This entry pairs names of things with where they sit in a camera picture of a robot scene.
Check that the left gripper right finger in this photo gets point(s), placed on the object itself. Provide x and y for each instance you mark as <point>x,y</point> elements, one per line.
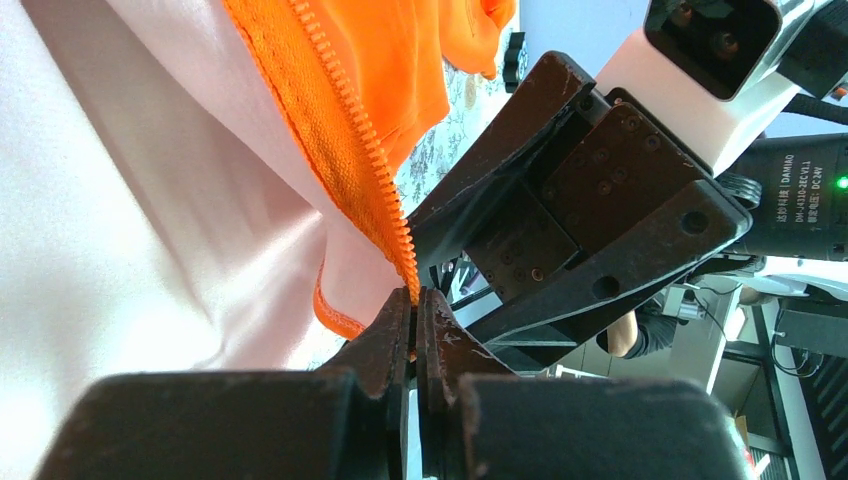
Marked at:
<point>480,420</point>

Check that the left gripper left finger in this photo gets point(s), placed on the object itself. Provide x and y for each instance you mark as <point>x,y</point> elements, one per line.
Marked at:
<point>344,420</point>

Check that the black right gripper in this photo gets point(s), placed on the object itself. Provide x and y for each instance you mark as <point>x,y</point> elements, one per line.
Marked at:
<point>610,211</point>

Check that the orange zip jacket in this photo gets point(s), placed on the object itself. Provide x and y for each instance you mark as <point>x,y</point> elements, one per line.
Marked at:
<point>198,185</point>

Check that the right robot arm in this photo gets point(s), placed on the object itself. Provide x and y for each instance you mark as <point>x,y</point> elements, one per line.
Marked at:
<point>794,188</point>

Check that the person in blue sleeve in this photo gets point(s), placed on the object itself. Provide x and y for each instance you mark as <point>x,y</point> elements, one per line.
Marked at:
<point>640,332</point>

